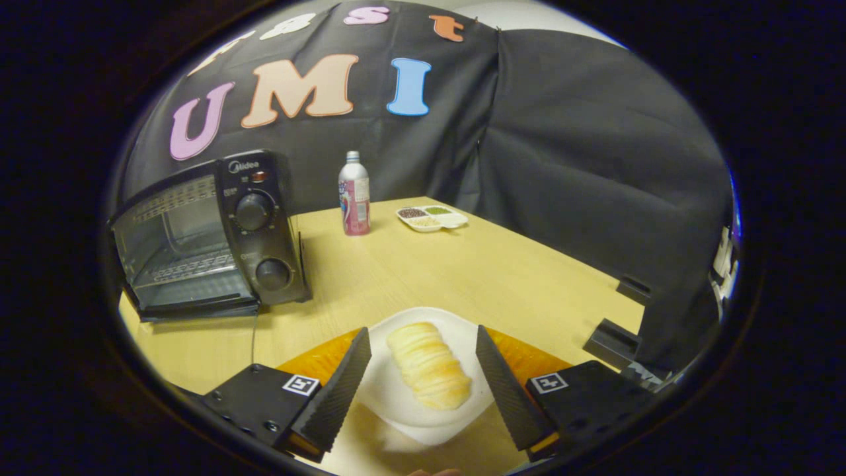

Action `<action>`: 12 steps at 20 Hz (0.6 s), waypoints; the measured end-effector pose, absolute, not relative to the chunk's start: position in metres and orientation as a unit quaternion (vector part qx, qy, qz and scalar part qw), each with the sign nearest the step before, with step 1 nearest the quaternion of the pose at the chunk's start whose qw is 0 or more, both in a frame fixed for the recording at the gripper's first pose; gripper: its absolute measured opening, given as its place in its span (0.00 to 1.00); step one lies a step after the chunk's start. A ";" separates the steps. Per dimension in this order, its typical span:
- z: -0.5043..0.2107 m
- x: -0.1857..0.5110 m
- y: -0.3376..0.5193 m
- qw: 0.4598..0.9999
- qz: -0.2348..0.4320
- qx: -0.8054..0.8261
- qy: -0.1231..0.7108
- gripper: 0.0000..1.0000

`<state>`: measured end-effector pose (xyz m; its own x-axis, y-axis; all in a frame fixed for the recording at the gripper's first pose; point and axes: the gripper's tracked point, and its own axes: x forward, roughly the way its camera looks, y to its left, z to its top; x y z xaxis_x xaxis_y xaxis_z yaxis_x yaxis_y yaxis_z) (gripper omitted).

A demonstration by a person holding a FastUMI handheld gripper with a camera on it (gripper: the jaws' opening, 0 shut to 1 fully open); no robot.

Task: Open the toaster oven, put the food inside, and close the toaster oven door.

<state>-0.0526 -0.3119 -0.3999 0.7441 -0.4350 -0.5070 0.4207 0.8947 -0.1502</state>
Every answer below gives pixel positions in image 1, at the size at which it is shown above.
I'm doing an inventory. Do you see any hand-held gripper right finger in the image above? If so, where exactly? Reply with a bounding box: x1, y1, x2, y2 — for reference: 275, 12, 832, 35
475, 324, 662, 463

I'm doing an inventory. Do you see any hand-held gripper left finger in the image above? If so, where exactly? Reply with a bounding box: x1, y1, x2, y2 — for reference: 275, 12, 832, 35
200, 327, 373, 463

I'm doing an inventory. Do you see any bread roll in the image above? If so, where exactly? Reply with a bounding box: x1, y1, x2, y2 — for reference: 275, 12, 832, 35
387, 322, 472, 411

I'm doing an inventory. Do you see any black toaster oven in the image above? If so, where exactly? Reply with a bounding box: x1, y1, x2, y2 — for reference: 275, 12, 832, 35
109, 149, 311, 325

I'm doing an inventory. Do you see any metal oven rack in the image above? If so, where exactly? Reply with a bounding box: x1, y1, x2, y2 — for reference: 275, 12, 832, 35
141, 250, 240, 286

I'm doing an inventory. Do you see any white square plate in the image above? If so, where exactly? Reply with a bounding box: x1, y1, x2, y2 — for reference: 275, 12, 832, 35
360, 306, 496, 447

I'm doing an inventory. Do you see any black table clamp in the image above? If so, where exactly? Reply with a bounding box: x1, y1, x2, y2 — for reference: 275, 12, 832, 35
584, 319, 642, 368
616, 274, 652, 305

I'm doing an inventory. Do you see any white divided grain tray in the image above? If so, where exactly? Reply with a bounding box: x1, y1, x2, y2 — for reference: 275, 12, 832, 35
397, 205, 469, 233

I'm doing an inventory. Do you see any pink label drink bottle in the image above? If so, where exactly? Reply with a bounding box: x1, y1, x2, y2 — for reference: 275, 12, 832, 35
338, 151, 371, 237

